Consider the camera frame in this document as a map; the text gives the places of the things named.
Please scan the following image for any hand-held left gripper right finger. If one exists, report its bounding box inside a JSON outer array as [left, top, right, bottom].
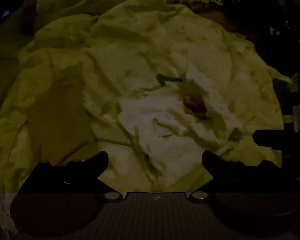
[[189, 150, 300, 203]]

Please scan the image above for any brown cloth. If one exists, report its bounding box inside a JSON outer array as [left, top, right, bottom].
[[197, 7, 256, 40]]

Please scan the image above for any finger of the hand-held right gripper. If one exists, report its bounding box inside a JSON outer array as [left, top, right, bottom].
[[252, 129, 288, 151]]

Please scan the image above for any white small printed garment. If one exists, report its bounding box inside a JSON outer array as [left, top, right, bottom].
[[117, 64, 244, 183]]

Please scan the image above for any pale leaf-print bed blanket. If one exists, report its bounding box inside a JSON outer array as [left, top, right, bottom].
[[0, 0, 294, 193]]

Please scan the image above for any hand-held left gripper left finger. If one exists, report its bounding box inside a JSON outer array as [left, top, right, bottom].
[[17, 151, 122, 202]]

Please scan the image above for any black patterned cloth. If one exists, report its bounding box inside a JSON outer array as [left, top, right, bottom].
[[215, 0, 300, 78]]

